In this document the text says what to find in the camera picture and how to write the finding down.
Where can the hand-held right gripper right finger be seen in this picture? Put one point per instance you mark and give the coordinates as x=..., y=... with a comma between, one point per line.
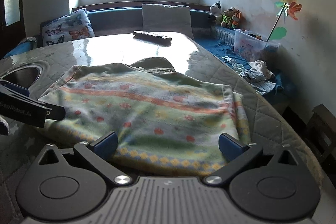
x=228, y=146

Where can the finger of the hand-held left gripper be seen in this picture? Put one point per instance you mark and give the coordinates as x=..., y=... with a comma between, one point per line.
x=13, y=87
x=55, y=113

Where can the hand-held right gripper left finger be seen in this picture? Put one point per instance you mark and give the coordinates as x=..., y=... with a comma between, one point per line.
x=105, y=146

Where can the green patterned children's jacket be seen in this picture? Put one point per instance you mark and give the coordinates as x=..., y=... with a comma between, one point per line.
x=157, y=108

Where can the blue striped clothes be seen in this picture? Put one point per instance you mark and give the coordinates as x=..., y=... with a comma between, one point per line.
x=260, y=85

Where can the round metal table basin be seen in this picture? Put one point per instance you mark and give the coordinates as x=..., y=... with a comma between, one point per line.
x=23, y=77

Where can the blue cushion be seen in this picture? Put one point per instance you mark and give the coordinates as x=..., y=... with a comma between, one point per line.
x=15, y=52

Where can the olive cloth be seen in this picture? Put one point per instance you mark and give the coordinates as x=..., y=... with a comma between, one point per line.
x=29, y=41

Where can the dark wooden door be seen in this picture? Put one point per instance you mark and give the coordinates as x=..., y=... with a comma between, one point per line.
x=10, y=35

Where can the butterfly print pillow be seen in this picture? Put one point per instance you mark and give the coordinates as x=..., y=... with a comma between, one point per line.
x=68, y=27

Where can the small white socks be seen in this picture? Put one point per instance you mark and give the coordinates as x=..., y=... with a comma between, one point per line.
x=232, y=61

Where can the dark wooden stool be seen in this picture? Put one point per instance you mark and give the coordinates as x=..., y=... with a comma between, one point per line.
x=321, y=132

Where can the clear plastic storage box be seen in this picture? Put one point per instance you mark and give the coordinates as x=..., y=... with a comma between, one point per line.
x=249, y=45

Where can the black remote control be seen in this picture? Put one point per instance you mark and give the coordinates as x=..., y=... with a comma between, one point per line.
x=152, y=37

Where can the orange fox plush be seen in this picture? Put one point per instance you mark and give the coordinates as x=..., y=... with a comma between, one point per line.
x=237, y=19

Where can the blue sofa bench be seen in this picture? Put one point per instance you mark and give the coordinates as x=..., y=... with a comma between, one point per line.
x=200, y=19

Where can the black and white cow plush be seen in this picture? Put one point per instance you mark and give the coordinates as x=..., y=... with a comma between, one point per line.
x=215, y=12

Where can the plain white pillow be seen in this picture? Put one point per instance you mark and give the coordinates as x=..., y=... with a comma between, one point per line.
x=168, y=20

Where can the colourful paper pinwheel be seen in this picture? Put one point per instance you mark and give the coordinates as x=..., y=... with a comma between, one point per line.
x=291, y=7

